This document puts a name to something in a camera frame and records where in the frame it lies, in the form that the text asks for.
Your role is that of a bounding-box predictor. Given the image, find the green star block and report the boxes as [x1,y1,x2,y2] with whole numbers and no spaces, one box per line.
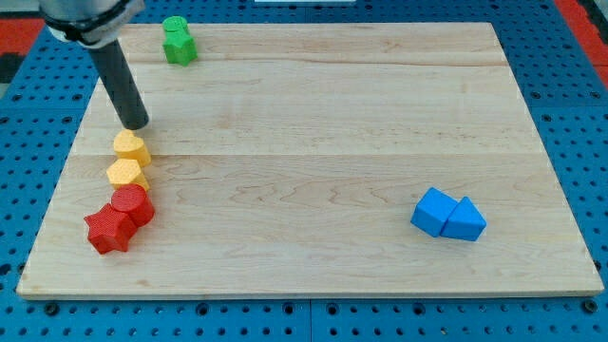
[162,31,198,67]

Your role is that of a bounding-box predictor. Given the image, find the yellow heart block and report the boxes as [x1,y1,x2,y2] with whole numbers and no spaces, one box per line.
[113,129,151,166]

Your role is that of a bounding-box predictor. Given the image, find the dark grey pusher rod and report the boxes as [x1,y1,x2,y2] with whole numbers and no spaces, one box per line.
[89,40,149,130]

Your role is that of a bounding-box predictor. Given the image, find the light wooden board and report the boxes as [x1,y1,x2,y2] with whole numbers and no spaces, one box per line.
[17,22,604,300]

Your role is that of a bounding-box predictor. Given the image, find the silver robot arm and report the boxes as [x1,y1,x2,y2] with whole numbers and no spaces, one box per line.
[39,0,145,48]

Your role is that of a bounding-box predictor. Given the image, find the yellow hexagon block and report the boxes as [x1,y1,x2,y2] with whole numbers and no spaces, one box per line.
[106,159,149,190]

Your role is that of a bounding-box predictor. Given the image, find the blue cube block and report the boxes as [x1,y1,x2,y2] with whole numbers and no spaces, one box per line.
[410,187,458,238]

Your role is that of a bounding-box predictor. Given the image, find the red cylinder block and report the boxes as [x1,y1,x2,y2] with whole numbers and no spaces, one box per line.
[110,183,155,227]

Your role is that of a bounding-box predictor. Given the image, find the blue triangle block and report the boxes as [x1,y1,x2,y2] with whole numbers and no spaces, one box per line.
[440,197,487,241]

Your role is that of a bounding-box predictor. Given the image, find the red star block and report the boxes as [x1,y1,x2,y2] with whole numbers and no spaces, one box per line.
[84,203,138,255]

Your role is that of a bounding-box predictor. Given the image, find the green cylinder block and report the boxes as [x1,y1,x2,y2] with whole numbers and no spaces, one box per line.
[161,15,189,34]

